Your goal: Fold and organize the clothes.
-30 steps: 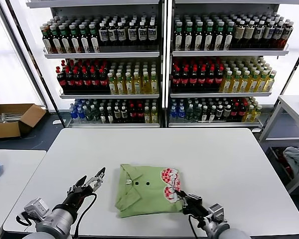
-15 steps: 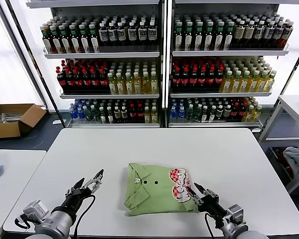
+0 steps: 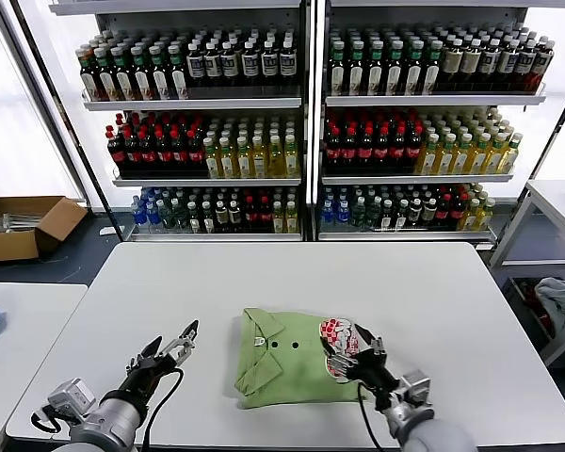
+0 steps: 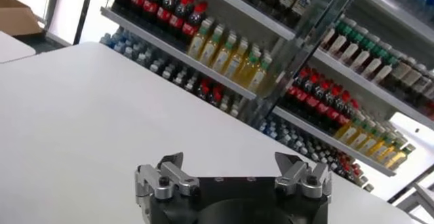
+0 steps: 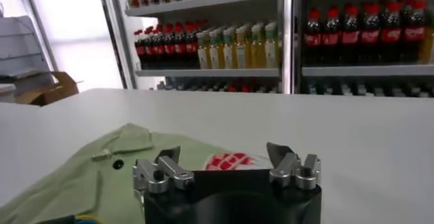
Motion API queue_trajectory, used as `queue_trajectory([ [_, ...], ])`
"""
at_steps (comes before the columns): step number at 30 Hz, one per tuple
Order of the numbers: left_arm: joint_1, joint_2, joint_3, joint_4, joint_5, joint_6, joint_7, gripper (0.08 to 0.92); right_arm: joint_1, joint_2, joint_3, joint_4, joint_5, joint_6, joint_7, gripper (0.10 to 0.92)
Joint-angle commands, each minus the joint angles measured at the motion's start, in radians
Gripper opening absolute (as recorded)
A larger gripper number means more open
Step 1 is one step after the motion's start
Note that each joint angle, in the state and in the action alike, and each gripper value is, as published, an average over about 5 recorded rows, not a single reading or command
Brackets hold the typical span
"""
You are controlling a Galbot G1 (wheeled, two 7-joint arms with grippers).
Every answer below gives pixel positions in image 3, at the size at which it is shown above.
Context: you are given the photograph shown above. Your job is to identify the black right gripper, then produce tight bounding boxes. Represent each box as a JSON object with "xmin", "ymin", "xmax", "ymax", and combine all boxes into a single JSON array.
[{"xmin": 320, "ymin": 322, "xmax": 402, "ymax": 402}]

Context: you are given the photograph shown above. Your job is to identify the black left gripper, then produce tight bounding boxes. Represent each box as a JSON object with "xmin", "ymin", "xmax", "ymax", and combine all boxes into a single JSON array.
[{"xmin": 119, "ymin": 319, "xmax": 201, "ymax": 405}]

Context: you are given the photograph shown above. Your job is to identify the green polo shirt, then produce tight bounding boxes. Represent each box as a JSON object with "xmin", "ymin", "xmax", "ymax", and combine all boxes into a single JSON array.
[{"xmin": 234, "ymin": 307, "xmax": 393, "ymax": 410}]

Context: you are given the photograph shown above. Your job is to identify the red cap cola bottle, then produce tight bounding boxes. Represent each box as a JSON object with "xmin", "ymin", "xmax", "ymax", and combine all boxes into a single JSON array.
[
  {"xmin": 389, "ymin": 125, "xmax": 407, "ymax": 173},
  {"xmin": 356, "ymin": 126, "xmax": 375, "ymax": 173},
  {"xmin": 169, "ymin": 130, "xmax": 189, "ymax": 171},
  {"xmin": 242, "ymin": 196, "xmax": 258, "ymax": 234},
  {"xmin": 138, "ymin": 130, "xmax": 157, "ymax": 172},
  {"xmin": 435, "ymin": 193, "xmax": 452, "ymax": 230},
  {"xmin": 122, "ymin": 130, "xmax": 142, "ymax": 172},
  {"xmin": 340, "ymin": 126, "xmax": 359, "ymax": 173},
  {"xmin": 186, "ymin": 130, "xmax": 204, "ymax": 171},
  {"xmin": 106, "ymin": 131, "xmax": 129, "ymax": 173},
  {"xmin": 449, "ymin": 192, "xmax": 467, "ymax": 230},
  {"xmin": 257, "ymin": 196, "xmax": 273, "ymax": 234},
  {"xmin": 404, "ymin": 125, "xmax": 423, "ymax": 173},
  {"xmin": 154, "ymin": 130, "xmax": 173, "ymax": 172},
  {"xmin": 324, "ymin": 126, "xmax": 343, "ymax": 173},
  {"xmin": 372, "ymin": 126, "xmax": 391, "ymax": 173}
]

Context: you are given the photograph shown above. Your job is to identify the brown cardboard box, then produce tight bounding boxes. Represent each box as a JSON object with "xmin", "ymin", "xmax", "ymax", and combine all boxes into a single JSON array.
[{"xmin": 0, "ymin": 195, "xmax": 89, "ymax": 263}]

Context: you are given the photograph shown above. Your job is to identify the silver metal rods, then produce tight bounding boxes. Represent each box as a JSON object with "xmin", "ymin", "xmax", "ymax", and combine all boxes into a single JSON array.
[{"xmin": 0, "ymin": 212, "xmax": 46, "ymax": 233}]

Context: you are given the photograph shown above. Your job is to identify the grey blue cloth pile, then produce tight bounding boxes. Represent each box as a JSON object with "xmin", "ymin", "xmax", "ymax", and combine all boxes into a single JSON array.
[{"xmin": 534, "ymin": 276, "xmax": 565, "ymax": 333}]

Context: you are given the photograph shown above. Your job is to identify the grey metal bottle rack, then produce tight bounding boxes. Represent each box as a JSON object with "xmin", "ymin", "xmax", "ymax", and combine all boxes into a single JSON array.
[
  {"xmin": 49, "ymin": 0, "xmax": 312, "ymax": 244},
  {"xmin": 317, "ymin": 0, "xmax": 547, "ymax": 244}
]

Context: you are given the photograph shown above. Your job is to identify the green label tea bottle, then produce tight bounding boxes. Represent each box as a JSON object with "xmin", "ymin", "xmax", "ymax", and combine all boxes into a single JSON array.
[
  {"xmin": 329, "ymin": 40, "xmax": 347, "ymax": 97},
  {"xmin": 168, "ymin": 44, "xmax": 190, "ymax": 101},
  {"xmin": 111, "ymin": 45, "xmax": 137, "ymax": 102},
  {"xmin": 149, "ymin": 44, "xmax": 172, "ymax": 101},
  {"xmin": 367, "ymin": 40, "xmax": 386, "ymax": 97},
  {"xmin": 95, "ymin": 46, "xmax": 120, "ymax": 102},
  {"xmin": 422, "ymin": 40, "xmax": 444, "ymax": 96},
  {"xmin": 347, "ymin": 40, "xmax": 366, "ymax": 97},
  {"xmin": 130, "ymin": 45, "xmax": 155, "ymax": 102},
  {"xmin": 404, "ymin": 40, "xmax": 425, "ymax": 97},
  {"xmin": 386, "ymin": 40, "xmax": 405, "ymax": 97}
]

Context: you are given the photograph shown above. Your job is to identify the white blue label dark bottle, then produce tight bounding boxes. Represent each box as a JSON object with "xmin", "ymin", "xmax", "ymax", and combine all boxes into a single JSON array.
[
  {"xmin": 478, "ymin": 39, "xmax": 501, "ymax": 93},
  {"xmin": 513, "ymin": 39, "xmax": 537, "ymax": 93},
  {"xmin": 279, "ymin": 39, "xmax": 298, "ymax": 88},
  {"xmin": 261, "ymin": 40, "xmax": 280, "ymax": 88},
  {"xmin": 241, "ymin": 40, "xmax": 260, "ymax": 89},
  {"xmin": 186, "ymin": 40, "xmax": 205, "ymax": 89},
  {"xmin": 529, "ymin": 40, "xmax": 556, "ymax": 93},
  {"xmin": 203, "ymin": 40, "xmax": 222, "ymax": 89},
  {"xmin": 496, "ymin": 39, "xmax": 520, "ymax": 93},
  {"xmin": 220, "ymin": 40, "xmax": 239, "ymax": 89}
]

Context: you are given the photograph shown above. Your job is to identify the beige label dark bottle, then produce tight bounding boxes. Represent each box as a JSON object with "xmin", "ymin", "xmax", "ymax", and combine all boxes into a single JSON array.
[
  {"xmin": 441, "ymin": 38, "xmax": 464, "ymax": 93},
  {"xmin": 460, "ymin": 38, "xmax": 483, "ymax": 93}
]

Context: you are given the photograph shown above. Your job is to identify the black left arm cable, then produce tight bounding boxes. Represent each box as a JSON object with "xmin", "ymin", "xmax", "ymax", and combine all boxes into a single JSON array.
[{"xmin": 138, "ymin": 366, "xmax": 186, "ymax": 452}]

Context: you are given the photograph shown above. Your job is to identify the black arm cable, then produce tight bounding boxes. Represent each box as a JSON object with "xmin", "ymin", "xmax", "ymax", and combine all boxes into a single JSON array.
[
  {"xmin": 138, "ymin": 366, "xmax": 186, "ymax": 452},
  {"xmin": 356, "ymin": 381, "xmax": 388, "ymax": 452}
]

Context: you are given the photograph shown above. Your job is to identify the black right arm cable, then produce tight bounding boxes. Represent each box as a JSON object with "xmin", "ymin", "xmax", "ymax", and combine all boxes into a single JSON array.
[{"xmin": 356, "ymin": 381, "xmax": 388, "ymax": 452}]

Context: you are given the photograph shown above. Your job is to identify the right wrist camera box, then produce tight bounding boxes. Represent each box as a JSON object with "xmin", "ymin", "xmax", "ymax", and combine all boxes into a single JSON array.
[{"xmin": 395, "ymin": 368, "xmax": 435, "ymax": 412}]

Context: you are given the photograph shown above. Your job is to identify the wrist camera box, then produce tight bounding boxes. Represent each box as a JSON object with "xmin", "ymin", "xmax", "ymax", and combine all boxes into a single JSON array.
[
  {"xmin": 30, "ymin": 377, "xmax": 98, "ymax": 432},
  {"xmin": 395, "ymin": 368, "xmax": 435, "ymax": 412}
]

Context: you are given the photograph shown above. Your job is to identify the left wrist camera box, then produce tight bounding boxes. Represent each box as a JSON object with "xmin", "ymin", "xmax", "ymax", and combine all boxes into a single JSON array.
[{"xmin": 30, "ymin": 377, "xmax": 98, "ymax": 432}]

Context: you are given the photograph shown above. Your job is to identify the black diagonal frame pole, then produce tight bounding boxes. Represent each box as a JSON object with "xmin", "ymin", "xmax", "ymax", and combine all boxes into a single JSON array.
[
  {"xmin": 8, "ymin": 0, "xmax": 126, "ymax": 239},
  {"xmin": 492, "ymin": 70, "xmax": 565, "ymax": 249}
]

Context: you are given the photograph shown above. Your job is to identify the grey metal frame table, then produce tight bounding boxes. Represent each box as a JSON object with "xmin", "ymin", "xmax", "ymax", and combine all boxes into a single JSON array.
[{"xmin": 487, "ymin": 178, "xmax": 565, "ymax": 368}]

